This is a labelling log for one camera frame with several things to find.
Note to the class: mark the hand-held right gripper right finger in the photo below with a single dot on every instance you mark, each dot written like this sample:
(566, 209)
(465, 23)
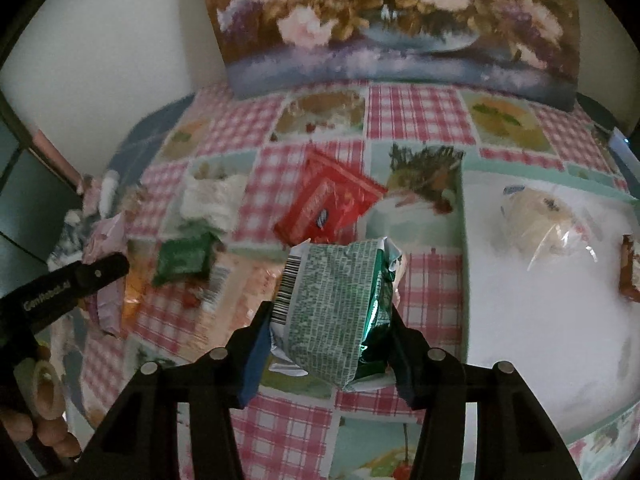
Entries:
(406, 380)

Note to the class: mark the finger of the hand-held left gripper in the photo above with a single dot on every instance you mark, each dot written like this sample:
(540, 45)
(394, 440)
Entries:
(105, 272)

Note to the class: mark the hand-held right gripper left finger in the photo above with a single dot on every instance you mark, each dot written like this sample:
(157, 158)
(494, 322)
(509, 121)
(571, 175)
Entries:
(252, 360)

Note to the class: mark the large green foil snack packet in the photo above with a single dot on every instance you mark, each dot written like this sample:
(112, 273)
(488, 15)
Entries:
(330, 300)

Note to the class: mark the white tray with green rim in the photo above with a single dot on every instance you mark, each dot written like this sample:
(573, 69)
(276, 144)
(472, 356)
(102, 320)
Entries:
(525, 320)

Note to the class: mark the person's left hand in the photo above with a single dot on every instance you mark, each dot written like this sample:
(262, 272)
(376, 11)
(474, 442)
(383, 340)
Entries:
(50, 430)

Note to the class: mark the pink snack packet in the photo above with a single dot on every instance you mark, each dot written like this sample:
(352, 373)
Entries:
(107, 305)

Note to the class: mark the small green snack packet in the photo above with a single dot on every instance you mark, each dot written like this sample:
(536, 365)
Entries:
(182, 260)

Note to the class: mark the small white bottle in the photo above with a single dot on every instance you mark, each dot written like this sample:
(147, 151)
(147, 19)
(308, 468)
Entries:
(109, 190)

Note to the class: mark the dark panel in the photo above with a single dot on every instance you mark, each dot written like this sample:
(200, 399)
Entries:
(35, 195)

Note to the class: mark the white snack packet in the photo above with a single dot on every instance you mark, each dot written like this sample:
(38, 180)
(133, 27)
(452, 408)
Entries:
(210, 200)

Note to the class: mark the red snack packet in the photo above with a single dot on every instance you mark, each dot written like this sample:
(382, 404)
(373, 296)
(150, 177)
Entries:
(325, 195)

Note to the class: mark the pale bun in clear wrapper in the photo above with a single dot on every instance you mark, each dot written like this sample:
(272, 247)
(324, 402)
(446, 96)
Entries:
(540, 225)

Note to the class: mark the brown-edged bread packet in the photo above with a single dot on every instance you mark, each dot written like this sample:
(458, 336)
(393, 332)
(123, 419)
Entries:
(630, 270)

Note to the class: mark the white power adapter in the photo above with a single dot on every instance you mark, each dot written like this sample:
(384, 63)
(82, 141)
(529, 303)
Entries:
(620, 142)

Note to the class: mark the floral painting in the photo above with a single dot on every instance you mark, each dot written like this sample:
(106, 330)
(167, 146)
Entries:
(380, 25)

